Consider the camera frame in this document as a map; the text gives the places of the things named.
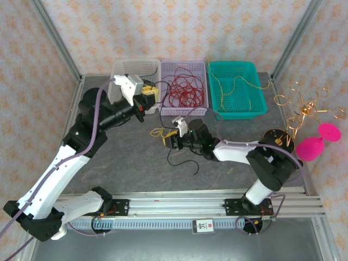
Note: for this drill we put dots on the white label card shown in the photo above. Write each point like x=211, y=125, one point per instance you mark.
x=203, y=226

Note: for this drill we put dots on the pink hourglass shaped object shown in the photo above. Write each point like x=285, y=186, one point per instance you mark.
x=310, y=149

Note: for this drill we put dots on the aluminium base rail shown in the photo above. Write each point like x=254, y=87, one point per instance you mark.
x=176, y=206

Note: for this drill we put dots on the aluminium frame post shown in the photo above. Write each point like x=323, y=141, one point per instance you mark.
x=54, y=38
x=296, y=38

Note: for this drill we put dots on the teal plastic basket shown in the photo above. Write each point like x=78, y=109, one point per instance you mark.
x=239, y=100

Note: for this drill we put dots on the aluminium table edge rail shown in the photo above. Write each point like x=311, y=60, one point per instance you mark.
x=72, y=114
x=275, y=84

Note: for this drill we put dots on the white plastic basket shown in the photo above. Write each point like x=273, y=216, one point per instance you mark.
x=130, y=66

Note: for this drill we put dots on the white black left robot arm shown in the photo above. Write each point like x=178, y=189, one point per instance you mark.
x=49, y=185

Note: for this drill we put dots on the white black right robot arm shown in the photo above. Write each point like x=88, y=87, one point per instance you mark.
x=231, y=152

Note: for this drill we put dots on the purple plastic basket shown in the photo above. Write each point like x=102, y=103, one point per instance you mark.
x=168, y=68

